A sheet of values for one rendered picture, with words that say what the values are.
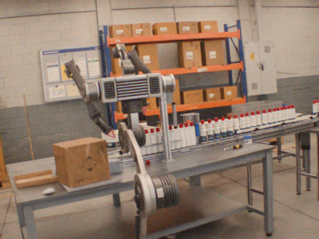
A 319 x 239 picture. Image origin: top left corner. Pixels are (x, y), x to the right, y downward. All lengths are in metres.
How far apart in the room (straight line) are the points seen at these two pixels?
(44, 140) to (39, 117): 0.46
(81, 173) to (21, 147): 5.04
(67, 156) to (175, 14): 5.96
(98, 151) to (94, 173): 0.15
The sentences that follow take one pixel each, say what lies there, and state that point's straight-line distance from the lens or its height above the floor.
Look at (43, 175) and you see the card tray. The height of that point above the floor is 0.83.
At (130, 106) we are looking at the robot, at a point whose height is 1.34.
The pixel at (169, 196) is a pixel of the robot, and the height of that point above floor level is 0.88.
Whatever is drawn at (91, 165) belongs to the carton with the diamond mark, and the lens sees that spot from 2.45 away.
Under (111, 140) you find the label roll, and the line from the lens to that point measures 3.44.
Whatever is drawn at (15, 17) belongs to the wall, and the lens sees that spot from 7.45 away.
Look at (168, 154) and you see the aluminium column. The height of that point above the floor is 0.88.
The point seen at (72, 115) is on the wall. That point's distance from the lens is 7.36.
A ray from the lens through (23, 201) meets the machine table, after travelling 2.38.
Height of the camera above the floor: 1.51
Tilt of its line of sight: 6 degrees down
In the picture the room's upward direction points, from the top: 6 degrees counter-clockwise
